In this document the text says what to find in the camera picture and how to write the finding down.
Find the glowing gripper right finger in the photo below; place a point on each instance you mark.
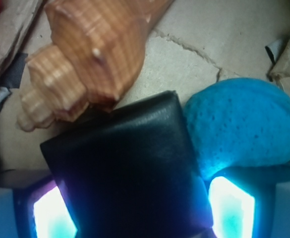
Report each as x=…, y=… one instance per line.
x=251, y=202

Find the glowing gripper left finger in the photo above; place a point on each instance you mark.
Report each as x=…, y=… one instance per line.
x=31, y=206

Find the black box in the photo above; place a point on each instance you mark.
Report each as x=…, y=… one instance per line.
x=131, y=173

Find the blue dimpled foam ball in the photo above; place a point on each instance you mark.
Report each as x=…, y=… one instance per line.
x=241, y=122

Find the brown paper bin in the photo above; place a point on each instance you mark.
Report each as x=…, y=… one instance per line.
x=196, y=43

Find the brown spiral seashell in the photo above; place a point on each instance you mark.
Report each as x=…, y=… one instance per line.
x=96, y=54

